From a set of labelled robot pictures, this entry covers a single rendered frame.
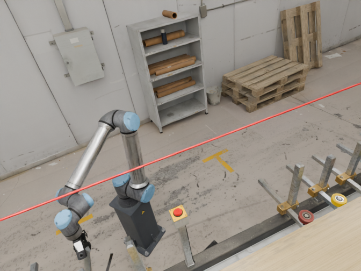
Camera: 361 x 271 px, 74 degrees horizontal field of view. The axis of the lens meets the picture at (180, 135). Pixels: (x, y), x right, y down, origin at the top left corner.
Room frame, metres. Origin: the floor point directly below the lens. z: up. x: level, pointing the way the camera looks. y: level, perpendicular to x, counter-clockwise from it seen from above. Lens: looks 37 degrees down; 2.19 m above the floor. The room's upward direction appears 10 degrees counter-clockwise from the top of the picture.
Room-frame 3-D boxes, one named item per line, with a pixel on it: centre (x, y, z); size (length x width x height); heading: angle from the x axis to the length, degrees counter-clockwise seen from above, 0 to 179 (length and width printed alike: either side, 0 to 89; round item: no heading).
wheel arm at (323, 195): (1.02, -0.82, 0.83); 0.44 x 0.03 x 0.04; 17
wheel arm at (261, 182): (0.95, -0.58, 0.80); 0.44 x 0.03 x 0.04; 17
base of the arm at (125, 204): (1.37, 0.52, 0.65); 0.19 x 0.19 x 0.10
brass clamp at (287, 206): (0.91, -0.61, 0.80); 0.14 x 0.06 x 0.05; 107
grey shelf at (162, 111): (3.45, -0.03, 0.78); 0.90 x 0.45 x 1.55; 112
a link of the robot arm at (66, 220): (0.82, 0.68, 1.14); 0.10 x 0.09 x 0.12; 146
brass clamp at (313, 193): (0.98, -0.85, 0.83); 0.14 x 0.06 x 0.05; 107
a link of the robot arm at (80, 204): (0.92, 0.63, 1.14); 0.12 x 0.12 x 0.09; 56
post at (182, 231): (0.70, 0.07, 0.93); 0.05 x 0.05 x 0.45; 17
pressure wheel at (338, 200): (0.83, -0.88, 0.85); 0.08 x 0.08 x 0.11
